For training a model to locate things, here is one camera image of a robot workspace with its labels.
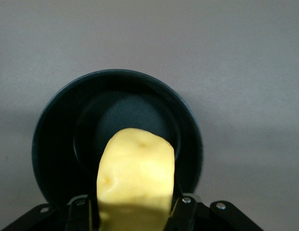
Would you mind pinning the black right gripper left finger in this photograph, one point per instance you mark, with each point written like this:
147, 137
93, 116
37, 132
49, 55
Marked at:
79, 216

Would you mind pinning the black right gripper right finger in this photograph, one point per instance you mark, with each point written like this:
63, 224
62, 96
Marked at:
187, 214

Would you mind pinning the yellow potato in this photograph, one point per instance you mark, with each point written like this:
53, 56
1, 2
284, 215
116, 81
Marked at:
134, 180

